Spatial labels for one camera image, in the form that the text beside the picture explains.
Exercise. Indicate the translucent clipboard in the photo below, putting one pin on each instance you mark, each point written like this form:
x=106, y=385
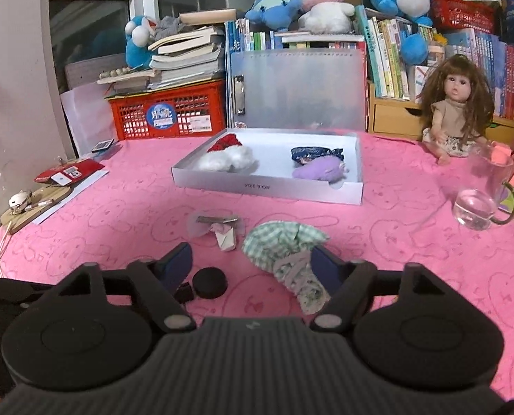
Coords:
x=300, y=90

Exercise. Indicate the black binder clip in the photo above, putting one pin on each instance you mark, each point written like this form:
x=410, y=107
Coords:
x=184, y=293

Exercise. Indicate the green checked cloth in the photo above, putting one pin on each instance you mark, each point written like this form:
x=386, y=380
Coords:
x=282, y=242

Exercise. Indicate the blue white cat plush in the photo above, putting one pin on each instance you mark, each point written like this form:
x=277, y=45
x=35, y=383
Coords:
x=138, y=47

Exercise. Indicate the white plastic sheet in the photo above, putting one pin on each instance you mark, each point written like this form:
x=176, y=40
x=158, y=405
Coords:
x=88, y=116

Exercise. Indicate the red knitted pouch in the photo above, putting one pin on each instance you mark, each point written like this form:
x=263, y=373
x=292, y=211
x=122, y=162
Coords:
x=224, y=143

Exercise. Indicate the red plastic basket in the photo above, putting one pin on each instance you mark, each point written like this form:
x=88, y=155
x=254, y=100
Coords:
x=460, y=15

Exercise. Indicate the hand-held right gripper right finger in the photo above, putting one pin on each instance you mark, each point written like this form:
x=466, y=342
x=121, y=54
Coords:
x=326, y=268

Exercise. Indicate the small blue plush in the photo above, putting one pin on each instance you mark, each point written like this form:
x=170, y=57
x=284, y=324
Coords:
x=274, y=8

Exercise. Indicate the glass mug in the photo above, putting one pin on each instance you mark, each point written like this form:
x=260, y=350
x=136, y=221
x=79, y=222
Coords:
x=477, y=207

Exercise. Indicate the white cardboard box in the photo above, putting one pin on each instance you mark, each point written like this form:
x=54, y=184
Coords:
x=274, y=186

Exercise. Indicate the white paper sheet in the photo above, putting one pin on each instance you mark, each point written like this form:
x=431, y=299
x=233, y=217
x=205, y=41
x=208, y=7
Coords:
x=88, y=183

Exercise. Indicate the wooden drawer box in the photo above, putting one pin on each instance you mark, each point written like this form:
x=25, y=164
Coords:
x=391, y=116

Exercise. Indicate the stack of lying books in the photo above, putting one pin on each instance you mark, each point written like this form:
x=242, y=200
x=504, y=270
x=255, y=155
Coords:
x=187, y=60

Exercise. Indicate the blue patterned pouch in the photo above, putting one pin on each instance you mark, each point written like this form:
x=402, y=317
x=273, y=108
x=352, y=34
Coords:
x=313, y=153

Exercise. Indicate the pink printed tablecloth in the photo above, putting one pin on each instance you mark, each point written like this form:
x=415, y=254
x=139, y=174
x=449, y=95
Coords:
x=131, y=224

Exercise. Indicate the metal hair clip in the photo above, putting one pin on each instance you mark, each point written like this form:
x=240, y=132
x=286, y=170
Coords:
x=218, y=220

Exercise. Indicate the small black card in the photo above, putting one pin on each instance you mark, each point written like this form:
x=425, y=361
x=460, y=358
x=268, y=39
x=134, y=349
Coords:
x=103, y=145

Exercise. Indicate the red plastic crate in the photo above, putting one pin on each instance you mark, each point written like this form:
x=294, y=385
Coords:
x=127, y=116

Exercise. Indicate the black round cap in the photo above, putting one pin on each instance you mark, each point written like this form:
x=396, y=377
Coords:
x=210, y=283

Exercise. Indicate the grey fluffy plush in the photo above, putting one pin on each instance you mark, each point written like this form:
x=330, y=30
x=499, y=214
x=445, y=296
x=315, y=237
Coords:
x=226, y=160

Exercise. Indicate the window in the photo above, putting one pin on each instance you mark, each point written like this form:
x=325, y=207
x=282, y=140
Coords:
x=88, y=21

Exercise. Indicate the purple fluffy plush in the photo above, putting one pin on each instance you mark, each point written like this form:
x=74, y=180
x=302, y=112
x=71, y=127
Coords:
x=319, y=169

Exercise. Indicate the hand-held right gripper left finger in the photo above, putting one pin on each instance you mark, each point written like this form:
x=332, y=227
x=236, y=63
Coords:
x=177, y=263

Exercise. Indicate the wooden board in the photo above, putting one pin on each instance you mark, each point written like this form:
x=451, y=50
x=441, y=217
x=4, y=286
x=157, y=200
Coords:
x=23, y=220

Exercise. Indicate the row of green white books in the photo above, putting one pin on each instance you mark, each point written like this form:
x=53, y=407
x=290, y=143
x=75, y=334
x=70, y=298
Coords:
x=386, y=60

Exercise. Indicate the red packet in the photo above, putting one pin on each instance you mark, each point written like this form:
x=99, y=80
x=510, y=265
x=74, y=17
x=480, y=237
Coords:
x=86, y=168

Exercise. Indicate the long-haired doll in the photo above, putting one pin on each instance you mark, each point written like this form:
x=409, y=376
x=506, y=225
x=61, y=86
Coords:
x=453, y=95

